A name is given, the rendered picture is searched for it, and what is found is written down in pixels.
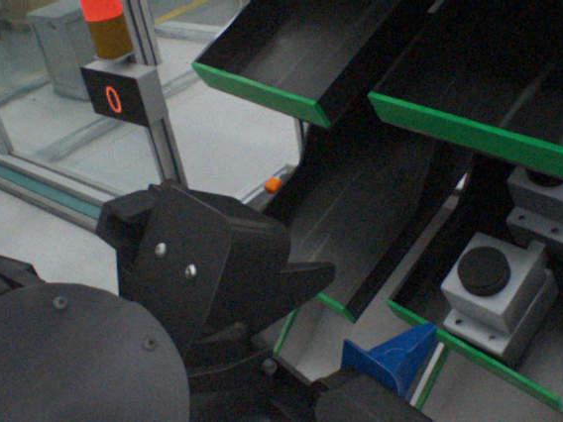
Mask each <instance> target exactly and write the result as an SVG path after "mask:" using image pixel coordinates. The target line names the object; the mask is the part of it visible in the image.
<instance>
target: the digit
mask: <svg viewBox="0 0 563 422"><path fill-rule="evenodd" d="M96 77H97V80H98V83H99V86H100V89H101V92H102V95H103V99H104V102H105V105H106V108H107V111H108V114H109V115H112V116H115V117H119V118H123V119H126V120H129V117H128V114H127V110H126V107H125V104H124V101H123V97H122V93H121V90H120V87H119V84H118V81H117V79H115V78H110V77H106V76H101V75H97V74H96Z"/></svg>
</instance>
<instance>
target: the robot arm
mask: <svg viewBox="0 0 563 422"><path fill-rule="evenodd" d="M95 232H96V235H97V237H99V238H100V239H101V240H102V241H104V242H105V243H106V244H108V245H109V246H110V247H111V248H113V249H114V250H115V251H116V264H117V278H118V294H119V295H117V294H115V293H113V292H111V291H109V290H106V289H102V288H99V287H95V286H90V285H86V284H82V283H72V282H46V281H45V280H44V279H42V278H40V277H39V275H38V273H37V271H36V270H35V268H34V266H33V265H32V264H29V263H26V262H22V261H19V260H15V259H12V258H7V257H3V256H0V422H434V421H433V420H431V419H430V418H429V417H427V416H426V415H425V414H423V413H422V412H420V411H419V410H418V409H416V408H415V407H414V406H412V405H411V404H409V403H408V402H407V401H405V395H406V393H407V391H408V389H409V387H410V385H411V383H412V381H413V379H414V378H415V376H416V374H417V372H418V370H419V368H420V367H421V365H422V363H423V361H424V359H425V358H426V356H427V354H428V352H429V350H430V349H431V347H432V345H433V342H434V338H435V333H436V326H435V325H433V324H431V323H426V324H423V325H420V326H417V327H414V328H411V329H409V330H407V331H405V332H403V333H401V334H399V335H397V336H395V337H393V338H391V339H389V340H387V341H386V342H384V343H382V344H380V345H378V346H376V347H374V348H372V349H370V350H368V351H365V350H364V349H362V348H361V347H358V346H357V345H356V344H354V343H353V342H351V341H350V340H348V339H344V340H343V348H342V356H341V365H340V368H339V369H338V370H336V371H334V372H332V373H330V375H328V376H326V377H321V378H318V379H317V380H315V381H314V382H312V381H311V380H309V379H308V378H307V377H306V376H304V375H303V374H302V373H301V371H299V370H298V369H297V368H295V367H294V366H293V365H292V364H289V363H288V362H287V361H286V360H285V359H283V358H282V357H281V356H280V355H278V354H277V353H276V352H275V351H273V349H274V347H273V346H272V345H270V344H269V343H268V342H266V341H265V340H264V339H262V338H261V337H260V336H258V337H256V336H257V335H258V334H260V333H261V332H263V331H264V330H266V329H267V328H269V327H270V326H272V325H273V324H275V323H276V322H278V321H279V320H280V319H281V318H283V317H284V316H286V315H289V314H290V313H292V312H293V311H295V310H296V309H298V308H299V307H301V306H302V305H304V304H305V303H307V302H308V301H310V299H311V298H313V297H314V296H315V295H317V294H318V293H319V292H320V291H322V290H323V289H324V288H325V287H327V286H328V285H329V284H330V283H331V282H333V280H334V278H335V269H336V267H335V265H334V264H332V263H287V262H288V259H289V256H290V252H291V237H290V232H289V230H288V229H287V228H286V227H285V225H284V224H283V223H281V222H280V221H278V220H276V219H274V218H272V217H269V216H266V215H264V214H263V213H261V212H259V211H257V210H255V209H253V208H251V207H250V206H248V205H246V204H244V203H242V202H241V200H239V199H237V198H235V197H232V196H227V195H221V194H215V193H210V192H204V191H199V190H193V189H189V188H187V187H186V186H184V185H182V184H180V183H178V182H177V181H175V180H173V179H166V180H164V181H163V182H161V183H160V185H156V184H149V186H148V189H147V190H138V191H135V192H132V193H129V194H126V195H123V196H120V197H117V198H115V199H112V200H109V201H106V202H105V203H104V204H103V207H102V210H101V213H100V217H99V220H98V223H97V226H96V230H95Z"/></svg>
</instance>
